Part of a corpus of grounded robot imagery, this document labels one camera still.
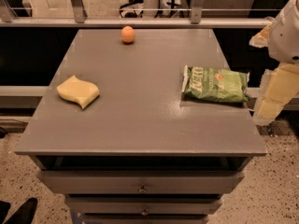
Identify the orange fruit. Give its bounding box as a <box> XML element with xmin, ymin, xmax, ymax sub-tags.
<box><xmin>121</xmin><ymin>26</ymin><xmax>135</xmax><ymax>44</ymax></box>

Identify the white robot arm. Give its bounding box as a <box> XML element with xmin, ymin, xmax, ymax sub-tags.
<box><xmin>249</xmin><ymin>0</ymin><xmax>299</xmax><ymax>126</ymax></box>

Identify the grey drawer cabinet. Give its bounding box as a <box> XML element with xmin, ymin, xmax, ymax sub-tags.
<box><xmin>16</xmin><ymin>29</ymin><xmax>265</xmax><ymax>224</ymax></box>

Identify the green chip bag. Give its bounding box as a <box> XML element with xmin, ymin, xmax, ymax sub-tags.
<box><xmin>181</xmin><ymin>66</ymin><xmax>249</xmax><ymax>103</ymax></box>

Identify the yellow sponge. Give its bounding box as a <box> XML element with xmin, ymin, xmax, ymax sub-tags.
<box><xmin>56</xmin><ymin>76</ymin><xmax>100</xmax><ymax>109</ymax></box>

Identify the top drawer knob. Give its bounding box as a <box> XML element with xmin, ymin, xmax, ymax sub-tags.
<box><xmin>137</xmin><ymin>185</ymin><xmax>148</xmax><ymax>194</ymax></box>

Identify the drawer knob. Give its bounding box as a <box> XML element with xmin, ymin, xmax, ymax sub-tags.
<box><xmin>137</xmin><ymin>185</ymin><xmax>148</xmax><ymax>194</ymax></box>
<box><xmin>140</xmin><ymin>208</ymin><xmax>149</xmax><ymax>217</ymax></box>

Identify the black office chair base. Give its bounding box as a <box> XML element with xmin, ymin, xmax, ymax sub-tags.
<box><xmin>119</xmin><ymin>0</ymin><xmax>181</xmax><ymax>19</ymax></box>

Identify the metal railing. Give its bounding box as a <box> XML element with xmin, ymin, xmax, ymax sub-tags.
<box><xmin>0</xmin><ymin>0</ymin><xmax>299</xmax><ymax>29</ymax></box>

